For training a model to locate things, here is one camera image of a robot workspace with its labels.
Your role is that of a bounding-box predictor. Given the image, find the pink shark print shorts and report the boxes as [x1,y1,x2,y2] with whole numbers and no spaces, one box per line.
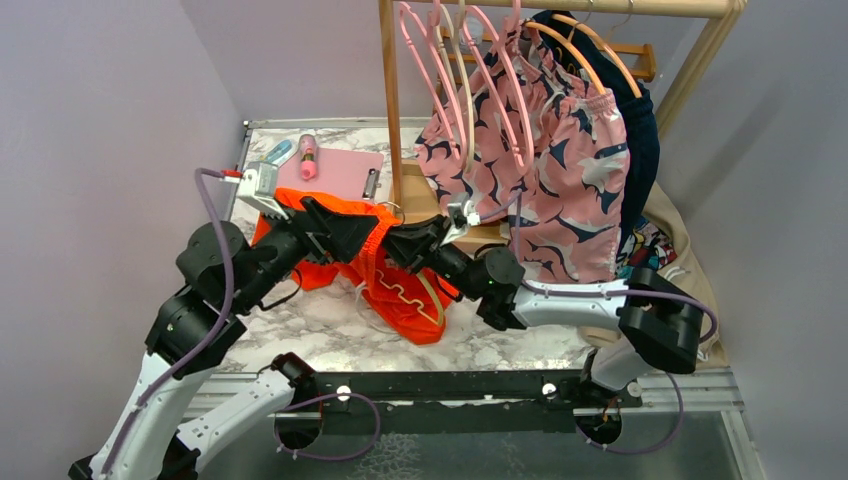
[415,24,630,284]

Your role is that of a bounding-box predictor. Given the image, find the colourful print garment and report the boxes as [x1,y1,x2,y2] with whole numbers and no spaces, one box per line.
[616,216,678,279]

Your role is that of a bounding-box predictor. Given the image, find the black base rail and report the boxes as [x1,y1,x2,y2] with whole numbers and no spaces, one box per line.
[273,369,642,446]

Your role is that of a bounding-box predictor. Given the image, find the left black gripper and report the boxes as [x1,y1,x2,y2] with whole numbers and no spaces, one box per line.
[234,195,382,312]

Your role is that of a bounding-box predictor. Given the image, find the wooden clothes rack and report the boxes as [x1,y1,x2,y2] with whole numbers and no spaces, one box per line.
[378,0,747,221]

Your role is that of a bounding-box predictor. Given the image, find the cream hanger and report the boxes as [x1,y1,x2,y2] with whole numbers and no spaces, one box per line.
[435,1,475,173]

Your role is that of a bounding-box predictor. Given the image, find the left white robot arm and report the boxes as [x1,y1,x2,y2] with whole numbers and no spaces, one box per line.
[68,196,379,479]

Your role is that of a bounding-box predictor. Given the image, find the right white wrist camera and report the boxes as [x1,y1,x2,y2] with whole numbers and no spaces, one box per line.
[442,200,481,245]

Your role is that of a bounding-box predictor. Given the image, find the pink clipboard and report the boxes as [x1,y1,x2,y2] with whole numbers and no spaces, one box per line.
[277,147,385,201]

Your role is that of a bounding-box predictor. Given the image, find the light blue package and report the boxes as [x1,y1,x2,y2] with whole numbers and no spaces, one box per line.
[263,139,296,166]

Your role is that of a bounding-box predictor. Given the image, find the navy blue garment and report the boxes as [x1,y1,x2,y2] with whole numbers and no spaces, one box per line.
[529,9,663,240]

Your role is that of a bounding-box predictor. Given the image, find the pink tube bottle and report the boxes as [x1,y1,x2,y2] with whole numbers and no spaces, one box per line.
[298,134,318,181]

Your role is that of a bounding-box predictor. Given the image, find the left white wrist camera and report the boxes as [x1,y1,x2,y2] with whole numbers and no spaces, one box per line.
[221,161,289,220]

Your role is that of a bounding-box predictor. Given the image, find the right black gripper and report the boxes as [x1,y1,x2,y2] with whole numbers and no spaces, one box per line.
[372,215,485,303]

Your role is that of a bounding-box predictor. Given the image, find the beige garment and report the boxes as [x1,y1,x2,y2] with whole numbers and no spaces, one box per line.
[578,182,730,369]

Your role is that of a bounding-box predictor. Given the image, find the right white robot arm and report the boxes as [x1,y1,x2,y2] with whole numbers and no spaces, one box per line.
[381,216,707,407]

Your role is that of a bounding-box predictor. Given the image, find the orange shorts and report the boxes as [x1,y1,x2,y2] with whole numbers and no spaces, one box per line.
[275,187,458,345]

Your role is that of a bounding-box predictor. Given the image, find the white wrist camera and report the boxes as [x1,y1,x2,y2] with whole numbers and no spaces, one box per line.
[442,200,481,245]
[221,161,289,220]

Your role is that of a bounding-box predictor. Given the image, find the orange wooden hanger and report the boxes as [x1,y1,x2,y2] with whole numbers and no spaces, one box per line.
[530,10,649,102]

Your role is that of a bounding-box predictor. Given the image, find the pink hanger holding shorts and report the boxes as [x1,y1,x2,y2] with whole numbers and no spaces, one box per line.
[462,1,534,174]

